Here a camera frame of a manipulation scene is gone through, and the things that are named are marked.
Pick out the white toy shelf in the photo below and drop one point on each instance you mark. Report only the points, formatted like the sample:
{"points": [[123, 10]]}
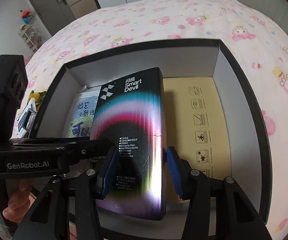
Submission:
{"points": [[28, 33]]}

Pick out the cartoon diamond painting kit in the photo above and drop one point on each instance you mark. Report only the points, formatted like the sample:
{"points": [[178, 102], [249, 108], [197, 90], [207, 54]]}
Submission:
{"points": [[81, 113]]}

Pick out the black Smart Devil box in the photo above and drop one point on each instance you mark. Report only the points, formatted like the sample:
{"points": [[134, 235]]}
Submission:
{"points": [[130, 113]]}

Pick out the pink cartoon print blanket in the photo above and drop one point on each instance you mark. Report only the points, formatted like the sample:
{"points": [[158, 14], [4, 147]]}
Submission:
{"points": [[265, 66]]}

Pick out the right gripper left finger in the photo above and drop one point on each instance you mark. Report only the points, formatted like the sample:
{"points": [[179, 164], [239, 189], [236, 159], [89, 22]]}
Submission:
{"points": [[105, 176]]}

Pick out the grey door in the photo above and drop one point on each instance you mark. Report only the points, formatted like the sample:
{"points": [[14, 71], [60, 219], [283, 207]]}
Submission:
{"points": [[55, 14]]}

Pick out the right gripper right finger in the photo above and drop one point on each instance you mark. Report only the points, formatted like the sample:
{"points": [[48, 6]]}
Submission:
{"points": [[180, 171]]}

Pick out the person left hand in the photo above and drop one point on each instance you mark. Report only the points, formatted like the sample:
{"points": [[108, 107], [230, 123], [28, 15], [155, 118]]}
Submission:
{"points": [[20, 202]]}

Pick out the black square frame case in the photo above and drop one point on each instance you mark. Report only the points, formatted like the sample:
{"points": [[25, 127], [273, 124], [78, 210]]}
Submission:
{"points": [[26, 120]]}

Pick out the black cardboard storage box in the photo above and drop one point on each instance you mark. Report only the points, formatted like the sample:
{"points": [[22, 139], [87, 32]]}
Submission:
{"points": [[212, 116]]}

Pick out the corn snack packet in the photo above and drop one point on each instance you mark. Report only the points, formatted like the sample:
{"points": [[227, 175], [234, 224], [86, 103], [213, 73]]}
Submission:
{"points": [[37, 96]]}

